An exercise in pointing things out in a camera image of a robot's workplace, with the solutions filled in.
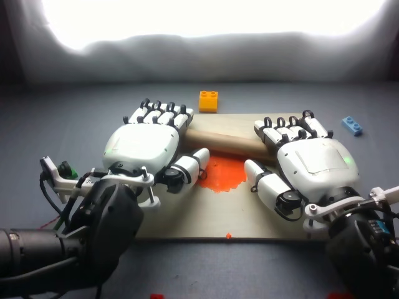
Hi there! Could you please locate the white backdrop cloth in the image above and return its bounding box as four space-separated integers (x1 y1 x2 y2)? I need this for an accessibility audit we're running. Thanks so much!
6 0 399 84

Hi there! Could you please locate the blue flat toy brick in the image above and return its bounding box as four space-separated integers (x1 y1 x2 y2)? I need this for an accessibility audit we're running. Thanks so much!
341 115 365 137

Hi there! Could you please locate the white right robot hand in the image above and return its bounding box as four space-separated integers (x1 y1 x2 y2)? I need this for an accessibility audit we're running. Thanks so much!
244 109 362 222

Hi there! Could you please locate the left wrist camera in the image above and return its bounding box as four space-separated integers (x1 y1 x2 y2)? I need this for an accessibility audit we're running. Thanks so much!
39 155 73 183

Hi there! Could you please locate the wooden rolling pin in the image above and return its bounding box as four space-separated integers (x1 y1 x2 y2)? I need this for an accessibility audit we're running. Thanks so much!
183 129 278 163

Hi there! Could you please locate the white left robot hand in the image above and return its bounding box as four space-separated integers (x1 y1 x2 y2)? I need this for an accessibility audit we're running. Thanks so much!
102 98 211 194

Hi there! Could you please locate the flat orange clay dough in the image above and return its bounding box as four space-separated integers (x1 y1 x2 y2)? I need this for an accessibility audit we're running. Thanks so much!
198 155 249 193

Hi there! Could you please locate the light wooden board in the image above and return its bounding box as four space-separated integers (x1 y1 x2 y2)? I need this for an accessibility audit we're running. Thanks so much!
134 112 333 240

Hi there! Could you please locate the orange toy brick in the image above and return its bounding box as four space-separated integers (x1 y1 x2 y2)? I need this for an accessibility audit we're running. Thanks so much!
198 90 221 113

